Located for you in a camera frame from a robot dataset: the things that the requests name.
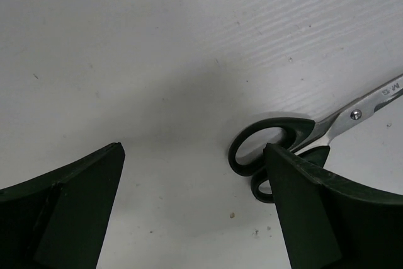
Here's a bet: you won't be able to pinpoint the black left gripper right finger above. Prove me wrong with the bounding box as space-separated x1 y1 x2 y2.
264 144 402 268

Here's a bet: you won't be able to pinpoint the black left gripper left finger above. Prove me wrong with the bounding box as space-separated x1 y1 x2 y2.
1 142 125 268

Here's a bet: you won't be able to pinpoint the black handled scissors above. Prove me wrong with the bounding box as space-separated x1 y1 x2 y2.
227 74 402 203

